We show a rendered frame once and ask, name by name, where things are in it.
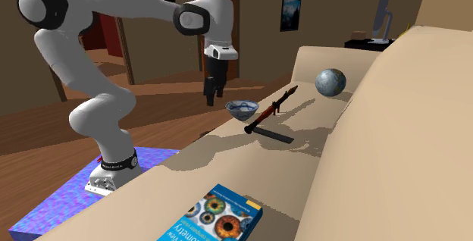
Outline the black table with monitor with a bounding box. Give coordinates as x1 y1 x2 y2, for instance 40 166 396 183
343 0 396 52

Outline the blue and white bowl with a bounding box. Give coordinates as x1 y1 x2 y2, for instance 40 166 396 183
224 99 261 123

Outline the blue grey globe ball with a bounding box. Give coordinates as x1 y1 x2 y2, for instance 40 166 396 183
315 67 348 98

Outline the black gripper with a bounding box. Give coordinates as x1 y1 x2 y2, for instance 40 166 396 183
202 56 228 107

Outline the black flat strip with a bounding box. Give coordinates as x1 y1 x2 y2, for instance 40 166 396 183
254 126 296 145

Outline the blue book with eyes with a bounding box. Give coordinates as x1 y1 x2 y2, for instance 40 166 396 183
156 183 265 241

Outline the purple patterned robot stand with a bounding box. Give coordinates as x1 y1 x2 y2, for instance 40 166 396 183
7 146 182 241

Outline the beige sofa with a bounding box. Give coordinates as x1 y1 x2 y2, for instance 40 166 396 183
35 24 473 241

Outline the brown toy rocket launcher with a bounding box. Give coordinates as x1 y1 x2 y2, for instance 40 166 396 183
243 85 299 135

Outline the dark framed wall picture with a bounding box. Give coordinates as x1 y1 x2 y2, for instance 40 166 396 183
279 0 302 33

